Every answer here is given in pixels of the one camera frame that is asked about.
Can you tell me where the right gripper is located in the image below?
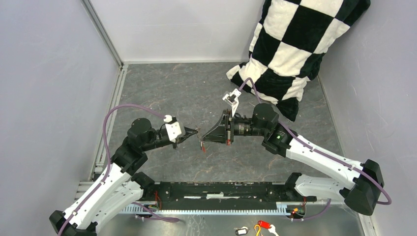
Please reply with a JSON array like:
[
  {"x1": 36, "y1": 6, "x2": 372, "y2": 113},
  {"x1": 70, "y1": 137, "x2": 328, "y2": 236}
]
[{"x1": 202, "y1": 109, "x2": 268, "y2": 145}]

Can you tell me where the red key tag with keyring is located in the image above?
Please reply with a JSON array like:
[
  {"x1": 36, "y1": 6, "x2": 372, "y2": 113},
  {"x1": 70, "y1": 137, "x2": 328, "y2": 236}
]
[{"x1": 200, "y1": 139, "x2": 206, "y2": 153}]

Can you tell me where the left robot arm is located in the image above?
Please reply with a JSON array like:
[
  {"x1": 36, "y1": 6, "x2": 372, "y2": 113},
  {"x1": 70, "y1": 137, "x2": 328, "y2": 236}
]
[{"x1": 49, "y1": 118, "x2": 198, "y2": 236}]

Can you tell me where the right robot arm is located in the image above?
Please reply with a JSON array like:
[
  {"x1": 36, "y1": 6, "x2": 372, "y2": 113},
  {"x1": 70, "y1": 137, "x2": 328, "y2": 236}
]
[{"x1": 201, "y1": 103, "x2": 384, "y2": 216}]

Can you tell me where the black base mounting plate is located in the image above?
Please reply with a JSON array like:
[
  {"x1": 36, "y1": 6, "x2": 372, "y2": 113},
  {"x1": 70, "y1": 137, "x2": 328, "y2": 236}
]
[{"x1": 132, "y1": 182, "x2": 317, "y2": 211}]

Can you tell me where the yellow carabiner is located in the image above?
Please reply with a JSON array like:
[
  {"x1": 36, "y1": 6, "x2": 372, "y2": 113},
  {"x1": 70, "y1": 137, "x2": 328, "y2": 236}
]
[{"x1": 254, "y1": 224, "x2": 262, "y2": 236}]

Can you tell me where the red key tag bottom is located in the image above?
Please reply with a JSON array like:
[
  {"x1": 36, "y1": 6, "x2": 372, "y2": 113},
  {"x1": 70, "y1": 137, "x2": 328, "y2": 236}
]
[{"x1": 257, "y1": 220, "x2": 271, "y2": 229}]

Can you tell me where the black white checkered blanket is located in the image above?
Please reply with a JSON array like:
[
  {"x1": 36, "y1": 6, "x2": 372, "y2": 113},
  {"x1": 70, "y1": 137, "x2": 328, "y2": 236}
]
[{"x1": 226, "y1": 0, "x2": 371, "y2": 121}]

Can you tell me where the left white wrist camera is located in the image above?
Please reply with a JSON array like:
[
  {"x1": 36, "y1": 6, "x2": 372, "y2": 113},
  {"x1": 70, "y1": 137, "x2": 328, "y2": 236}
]
[{"x1": 163, "y1": 115, "x2": 185, "y2": 143}]

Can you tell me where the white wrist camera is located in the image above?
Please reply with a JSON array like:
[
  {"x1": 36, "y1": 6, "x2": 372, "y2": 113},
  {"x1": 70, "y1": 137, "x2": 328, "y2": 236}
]
[
  {"x1": 163, "y1": 115, "x2": 185, "y2": 143},
  {"x1": 222, "y1": 88, "x2": 241, "y2": 116}
]

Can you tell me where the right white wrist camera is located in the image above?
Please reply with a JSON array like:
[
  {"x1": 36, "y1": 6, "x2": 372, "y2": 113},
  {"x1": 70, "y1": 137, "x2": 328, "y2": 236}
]
[{"x1": 222, "y1": 88, "x2": 241, "y2": 116}]

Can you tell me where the white slotted cable duct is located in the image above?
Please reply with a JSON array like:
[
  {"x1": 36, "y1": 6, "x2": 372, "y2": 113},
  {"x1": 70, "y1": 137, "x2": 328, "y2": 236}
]
[{"x1": 120, "y1": 204, "x2": 290, "y2": 216}]

